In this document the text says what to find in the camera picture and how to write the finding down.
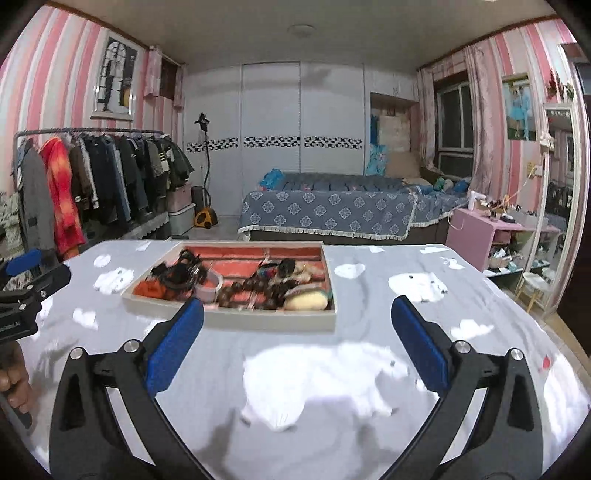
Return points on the white wardrobe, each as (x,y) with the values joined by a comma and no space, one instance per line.
(277,101)

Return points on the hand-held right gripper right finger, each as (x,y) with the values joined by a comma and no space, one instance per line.
(420,341)

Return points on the window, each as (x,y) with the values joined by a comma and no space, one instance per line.
(455,124)

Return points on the white framed standing mirror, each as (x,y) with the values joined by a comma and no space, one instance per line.
(554,207)

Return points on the black scrunchie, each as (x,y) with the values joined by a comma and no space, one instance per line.
(178,277)

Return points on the row of dark hanging clothes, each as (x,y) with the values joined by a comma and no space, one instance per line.
(134,170)

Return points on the black hair claw clip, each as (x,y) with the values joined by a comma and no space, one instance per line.
(189,258)

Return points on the framed wedding wall poster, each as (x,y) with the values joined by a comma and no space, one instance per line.
(115,76)

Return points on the pink floral curtain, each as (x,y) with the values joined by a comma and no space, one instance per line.
(425,115)
(485,115)

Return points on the pile of clothes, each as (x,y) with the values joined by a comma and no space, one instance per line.
(9,221)

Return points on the blue hanging dress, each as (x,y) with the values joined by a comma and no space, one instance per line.
(376,157)

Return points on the ceiling light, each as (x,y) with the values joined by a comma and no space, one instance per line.
(301,30)

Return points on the person's left hand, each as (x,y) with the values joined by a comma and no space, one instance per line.
(14,383)

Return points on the blue bag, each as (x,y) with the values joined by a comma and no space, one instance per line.
(272,180)

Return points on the pink storage box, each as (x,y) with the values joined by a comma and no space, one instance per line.
(181,196)

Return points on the white storage box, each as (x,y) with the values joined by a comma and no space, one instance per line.
(181,221)

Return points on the metal clothes rack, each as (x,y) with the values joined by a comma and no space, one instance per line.
(18,138)

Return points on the white stool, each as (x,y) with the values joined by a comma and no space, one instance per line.
(535,281)

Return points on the yellow garment steamer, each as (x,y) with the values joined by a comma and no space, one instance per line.
(205,218)

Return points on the grey printed bed sheet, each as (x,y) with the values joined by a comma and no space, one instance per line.
(461,295)

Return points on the short pink curtain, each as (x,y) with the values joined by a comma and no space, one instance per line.
(151,71)

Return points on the yellow plush hair clip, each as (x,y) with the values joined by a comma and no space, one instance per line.
(307,301)

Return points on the white tray with brick lining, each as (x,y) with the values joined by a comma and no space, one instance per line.
(231,318)

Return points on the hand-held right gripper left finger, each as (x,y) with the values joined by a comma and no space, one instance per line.
(178,341)

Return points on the orange red coat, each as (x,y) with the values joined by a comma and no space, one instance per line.
(62,194)

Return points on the grey coat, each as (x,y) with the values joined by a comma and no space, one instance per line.
(37,203)

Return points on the wall poster with blue dress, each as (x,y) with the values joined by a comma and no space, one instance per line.
(519,106)

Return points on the blue green plush toys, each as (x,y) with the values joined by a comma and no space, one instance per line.
(452,185)

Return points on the blue patterned bed cover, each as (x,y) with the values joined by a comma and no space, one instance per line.
(332,212)

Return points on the orange scrunchie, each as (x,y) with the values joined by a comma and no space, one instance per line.
(150,289)

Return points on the pink desk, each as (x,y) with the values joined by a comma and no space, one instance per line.
(468,235)

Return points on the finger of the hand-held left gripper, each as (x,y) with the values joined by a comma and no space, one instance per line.
(51,281)
(23,263)

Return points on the white lace cloth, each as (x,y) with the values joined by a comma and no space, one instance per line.
(147,226)

